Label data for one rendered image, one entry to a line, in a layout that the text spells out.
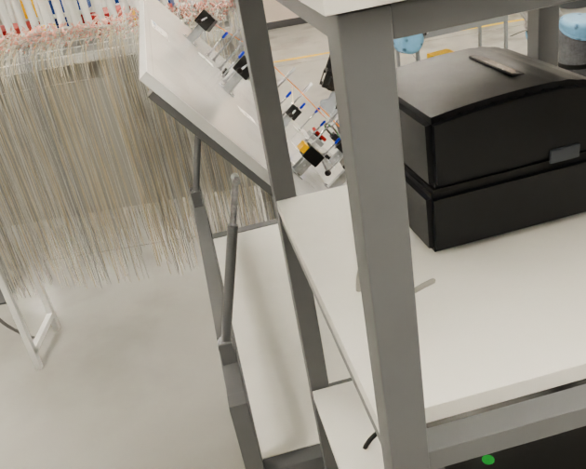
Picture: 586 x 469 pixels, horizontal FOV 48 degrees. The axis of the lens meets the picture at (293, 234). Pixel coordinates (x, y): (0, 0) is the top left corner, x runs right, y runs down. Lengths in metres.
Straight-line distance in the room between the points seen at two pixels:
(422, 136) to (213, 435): 2.16
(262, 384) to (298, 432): 0.20
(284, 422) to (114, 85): 1.63
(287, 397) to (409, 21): 1.32
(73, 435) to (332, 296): 2.36
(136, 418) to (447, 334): 2.39
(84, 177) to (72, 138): 0.17
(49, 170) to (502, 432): 2.49
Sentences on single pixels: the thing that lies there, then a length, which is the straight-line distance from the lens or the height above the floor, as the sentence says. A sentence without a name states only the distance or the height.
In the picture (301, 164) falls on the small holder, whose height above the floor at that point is 1.40.
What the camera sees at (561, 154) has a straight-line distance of 0.87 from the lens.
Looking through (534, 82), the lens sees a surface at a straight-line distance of 0.85.
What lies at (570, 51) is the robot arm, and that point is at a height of 1.30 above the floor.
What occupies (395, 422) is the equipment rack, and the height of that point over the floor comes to 1.49.
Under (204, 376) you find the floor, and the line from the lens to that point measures 3.10.
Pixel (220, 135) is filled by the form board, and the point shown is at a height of 1.56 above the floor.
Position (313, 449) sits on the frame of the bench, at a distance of 1.54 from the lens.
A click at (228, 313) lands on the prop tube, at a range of 1.42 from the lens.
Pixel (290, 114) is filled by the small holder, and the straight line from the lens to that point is 1.76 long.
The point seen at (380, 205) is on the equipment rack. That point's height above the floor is 1.69.
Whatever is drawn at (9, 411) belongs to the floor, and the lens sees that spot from 3.36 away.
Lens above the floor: 1.91
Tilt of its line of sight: 28 degrees down
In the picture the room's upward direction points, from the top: 10 degrees counter-clockwise
